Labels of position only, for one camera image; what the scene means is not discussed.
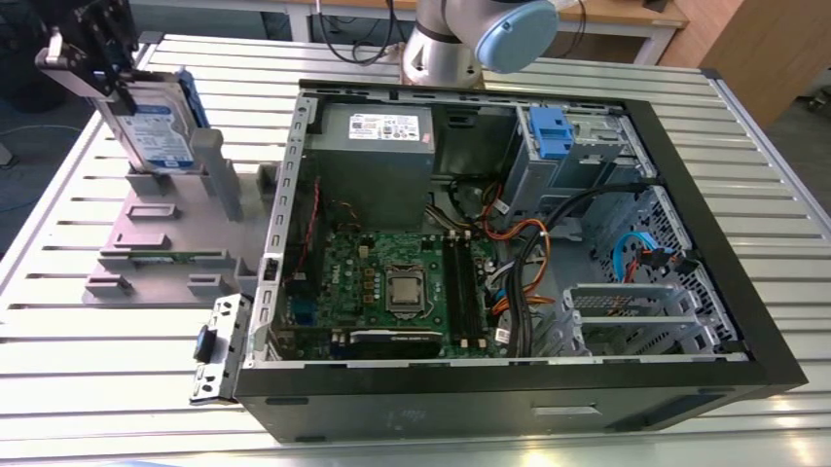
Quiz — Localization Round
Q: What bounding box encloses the red black twisted wire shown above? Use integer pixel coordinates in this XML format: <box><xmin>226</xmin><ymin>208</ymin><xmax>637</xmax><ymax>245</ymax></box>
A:
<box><xmin>294</xmin><ymin>175</ymin><xmax>322</xmax><ymax>281</ymax></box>

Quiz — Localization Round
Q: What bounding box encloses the wooden top desk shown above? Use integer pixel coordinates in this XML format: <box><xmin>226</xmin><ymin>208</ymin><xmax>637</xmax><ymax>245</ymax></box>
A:
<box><xmin>258</xmin><ymin>0</ymin><xmax>691</xmax><ymax>67</ymax></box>

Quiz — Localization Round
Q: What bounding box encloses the black office chair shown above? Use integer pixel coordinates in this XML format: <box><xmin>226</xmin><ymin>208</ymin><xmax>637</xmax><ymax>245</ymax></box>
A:
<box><xmin>0</xmin><ymin>0</ymin><xmax>70</xmax><ymax>116</ymax></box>

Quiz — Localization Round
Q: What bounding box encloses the blue plastic bay carrier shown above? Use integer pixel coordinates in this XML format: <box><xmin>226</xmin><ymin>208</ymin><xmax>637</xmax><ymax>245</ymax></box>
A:
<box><xmin>528</xmin><ymin>105</ymin><xmax>576</xmax><ymax>160</ymax></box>

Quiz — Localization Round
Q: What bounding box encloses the perforated metal disk bay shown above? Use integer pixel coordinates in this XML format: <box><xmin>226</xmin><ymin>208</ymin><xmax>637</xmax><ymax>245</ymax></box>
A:
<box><xmin>561</xmin><ymin>281</ymin><xmax>745</xmax><ymax>359</ymax></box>

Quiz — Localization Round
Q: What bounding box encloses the black power connector wire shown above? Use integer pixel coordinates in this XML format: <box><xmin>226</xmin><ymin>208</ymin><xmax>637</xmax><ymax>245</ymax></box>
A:
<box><xmin>639</xmin><ymin>247</ymin><xmax>703</xmax><ymax>281</ymax></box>

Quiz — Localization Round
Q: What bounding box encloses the thick black cable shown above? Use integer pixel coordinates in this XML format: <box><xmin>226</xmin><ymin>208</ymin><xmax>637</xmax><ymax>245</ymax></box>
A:
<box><xmin>505</xmin><ymin>183</ymin><xmax>651</xmax><ymax>359</ymax></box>

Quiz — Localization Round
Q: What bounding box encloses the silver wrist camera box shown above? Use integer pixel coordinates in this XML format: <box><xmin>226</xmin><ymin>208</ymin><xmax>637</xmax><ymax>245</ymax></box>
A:
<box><xmin>32</xmin><ymin>26</ymin><xmax>98</xmax><ymax>98</ymax></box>

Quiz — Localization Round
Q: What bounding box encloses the metal disk bay cage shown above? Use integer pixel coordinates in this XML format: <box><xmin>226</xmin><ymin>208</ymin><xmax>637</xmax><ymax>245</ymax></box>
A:
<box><xmin>502</xmin><ymin>104</ymin><xmax>657</xmax><ymax>234</ymax></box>

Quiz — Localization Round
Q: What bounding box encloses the grey parts rack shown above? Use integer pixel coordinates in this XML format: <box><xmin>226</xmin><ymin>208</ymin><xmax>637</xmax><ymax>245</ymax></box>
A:
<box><xmin>82</xmin><ymin>128</ymin><xmax>286</xmax><ymax>308</ymax></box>

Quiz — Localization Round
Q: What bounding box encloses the silver power supply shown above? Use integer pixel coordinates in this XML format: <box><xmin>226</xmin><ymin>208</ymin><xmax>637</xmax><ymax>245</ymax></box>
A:
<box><xmin>304</xmin><ymin>101</ymin><xmax>436</xmax><ymax>234</ymax></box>

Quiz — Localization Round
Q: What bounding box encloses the hard disk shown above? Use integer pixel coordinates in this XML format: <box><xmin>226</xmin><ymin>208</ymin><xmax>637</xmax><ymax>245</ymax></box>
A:
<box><xmin>89</xmin><ymin>67</ymin><xmax>209</xmax><ymax>175</ymax></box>

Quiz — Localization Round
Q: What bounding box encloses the blue data wire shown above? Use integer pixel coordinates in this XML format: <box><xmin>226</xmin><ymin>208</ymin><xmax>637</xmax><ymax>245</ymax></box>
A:
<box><xmin>612</xmin><ymin>232</ymin><xmax>667</xmax><ymax>283</ymax></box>

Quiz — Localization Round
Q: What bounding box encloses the hinged metal slot bracket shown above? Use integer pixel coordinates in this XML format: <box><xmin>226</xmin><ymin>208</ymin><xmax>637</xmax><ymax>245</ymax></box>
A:
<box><xmin>186</xmin><ymin>294</ymin><xmax>254</xmax><ymax>405</ymax></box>

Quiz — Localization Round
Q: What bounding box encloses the black graphics card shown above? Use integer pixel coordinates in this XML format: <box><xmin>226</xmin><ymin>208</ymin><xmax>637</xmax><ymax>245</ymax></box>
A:
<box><xmin>329</xmin><ymin>329</ymin><xmax>446</xmax><ymax>361</ymax></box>

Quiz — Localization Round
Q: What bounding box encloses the orange yellow power wire bundle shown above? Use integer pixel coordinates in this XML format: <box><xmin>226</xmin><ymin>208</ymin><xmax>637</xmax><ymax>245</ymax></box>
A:
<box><xmin>482</xmin><ymin>218</ymin><xmax>554</xmax><ymax>305</ymax></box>

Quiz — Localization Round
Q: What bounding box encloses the wooden cabinet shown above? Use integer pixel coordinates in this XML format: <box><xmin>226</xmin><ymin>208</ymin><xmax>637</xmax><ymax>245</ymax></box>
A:
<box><xmin>659</xmin><ymin>0</ymin><xmax>831</xmax><ymax>130</ymax></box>

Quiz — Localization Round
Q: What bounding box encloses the black open PC case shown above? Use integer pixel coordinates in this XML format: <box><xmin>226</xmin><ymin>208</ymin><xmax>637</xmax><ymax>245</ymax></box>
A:
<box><xmin>229</xmin><ymin>77</ymin><xmax>809</xmax><ymax>444</ymax></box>

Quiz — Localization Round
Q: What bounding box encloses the black RAM slot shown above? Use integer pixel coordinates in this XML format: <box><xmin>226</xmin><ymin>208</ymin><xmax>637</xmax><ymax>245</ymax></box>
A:
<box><xmin>442</xmin><ymin>231</ymin><xmax>472</xmax><ymax>349</ymax></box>
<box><xmin>458</xmin><ymin>231</ymin><xmax>489</xmax><ymax>349</ymax></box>

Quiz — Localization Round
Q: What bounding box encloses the CPU socket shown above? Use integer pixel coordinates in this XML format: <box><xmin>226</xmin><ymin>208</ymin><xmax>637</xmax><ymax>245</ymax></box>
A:
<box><xmin>381</xmin><ymin>262</ymin><xmax>429</xmax><ymax>320</ymax></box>

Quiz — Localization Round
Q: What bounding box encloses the green RAM stick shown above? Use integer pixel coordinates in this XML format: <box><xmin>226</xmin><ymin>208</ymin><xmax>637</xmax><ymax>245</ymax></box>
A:
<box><xmin>128</xmin><ymin>250</ymin><xmax>196</xmax><ymax>267</ymax></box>

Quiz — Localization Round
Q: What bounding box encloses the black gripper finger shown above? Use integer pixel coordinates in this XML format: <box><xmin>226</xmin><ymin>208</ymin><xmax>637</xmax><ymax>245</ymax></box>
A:
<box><xmin>93</xmin><ymin>70</ymin><xmax>138</xmax><ymax>117</ymax></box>

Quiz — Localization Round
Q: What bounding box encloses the silver CPU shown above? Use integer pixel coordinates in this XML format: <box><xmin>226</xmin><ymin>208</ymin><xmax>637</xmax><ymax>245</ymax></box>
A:
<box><xmin>388</xmin><ymin>276</ymin><xmax>421</xmax><ymax>304</ymax></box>

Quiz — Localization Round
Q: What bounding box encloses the green motherboard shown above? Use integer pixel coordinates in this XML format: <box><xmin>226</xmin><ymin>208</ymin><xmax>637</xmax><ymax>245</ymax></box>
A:
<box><xmin>281</xmin><ymin>231</ymin><xmax>513</xmax><ymax>361</ymax></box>

